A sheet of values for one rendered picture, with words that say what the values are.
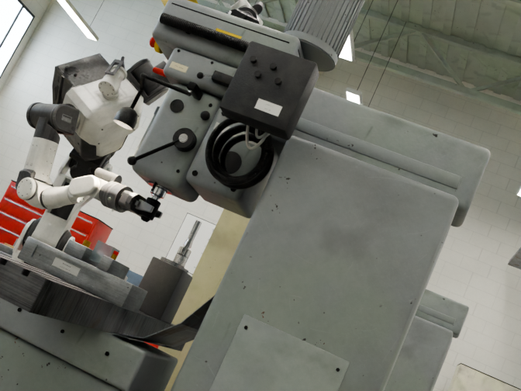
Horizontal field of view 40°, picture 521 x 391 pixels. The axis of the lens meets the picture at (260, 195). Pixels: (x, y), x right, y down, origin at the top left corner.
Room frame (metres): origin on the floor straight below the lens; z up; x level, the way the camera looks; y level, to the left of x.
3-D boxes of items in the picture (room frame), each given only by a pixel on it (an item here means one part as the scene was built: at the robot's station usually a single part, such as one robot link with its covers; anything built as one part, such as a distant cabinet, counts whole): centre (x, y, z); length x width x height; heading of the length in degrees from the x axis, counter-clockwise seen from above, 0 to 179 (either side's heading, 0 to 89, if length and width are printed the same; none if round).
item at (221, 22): (2.25, 0.28, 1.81); 0.47 x 0.26 x 0.16; 75
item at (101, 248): (2.11, 0.34, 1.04); 0.06 x 0.05 x 0.06; 167
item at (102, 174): (2.37, 0.47, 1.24); 0.11 x 0.11 x 0.11; 60
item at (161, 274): (2.59, 0.17, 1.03); 0.22 x 0.12 x 0.20; 172
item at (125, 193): (2.30, 0.38, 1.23); 0.13 x 0.12 x 0.10; 150
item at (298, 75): (1.85, 0.10, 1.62); 0.20 x 0.09 x 0.21; 75
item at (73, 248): (2.12, 0.39, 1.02); 0.15 x 0.06 x 0.04; 167
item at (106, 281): (2.12, 0.37, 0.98); 0.35 x 0.15 x 0.11; 77
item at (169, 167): (2.25, 0.29, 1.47); 0.21 x 0.19 x 0.32; 165
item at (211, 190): (2.20, 0.11, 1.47); 0.24 x 0.19 x 0.26; 165
